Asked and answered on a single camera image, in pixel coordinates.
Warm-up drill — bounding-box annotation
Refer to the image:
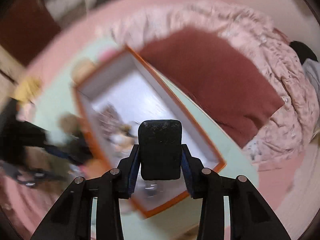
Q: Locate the orange cardboard box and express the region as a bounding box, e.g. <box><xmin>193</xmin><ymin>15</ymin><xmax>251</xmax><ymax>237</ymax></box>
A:
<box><xmin>73</xmin><ymin>48</ymin><xmax>226</xmax><ymax>218</ymax></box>

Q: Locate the pink floral quilt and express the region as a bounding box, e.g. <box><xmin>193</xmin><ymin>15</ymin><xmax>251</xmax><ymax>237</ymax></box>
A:
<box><xmin>109</xmin><ymin>0</ymin><xmax>319</xmax><ymax>171</ymax></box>

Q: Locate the dark red pillow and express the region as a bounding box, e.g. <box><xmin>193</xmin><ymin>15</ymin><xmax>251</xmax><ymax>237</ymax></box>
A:
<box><xmin>139</xmin><ymin>27</ymin><xmax>284</xmax><ymax>147</ymax></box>

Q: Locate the grey clothes pile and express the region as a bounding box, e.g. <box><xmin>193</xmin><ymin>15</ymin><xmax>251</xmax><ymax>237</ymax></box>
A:
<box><xmin>302</xmin><ymin>59</ymin><xmax>320</xmax><ymax>101</ymax></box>

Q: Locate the black garment on bed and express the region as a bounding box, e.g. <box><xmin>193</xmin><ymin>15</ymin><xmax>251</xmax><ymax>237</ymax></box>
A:
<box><xmin>289</xmin><ymin>41</ymin><xmax>318</xmax><ymax>65</ymax></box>

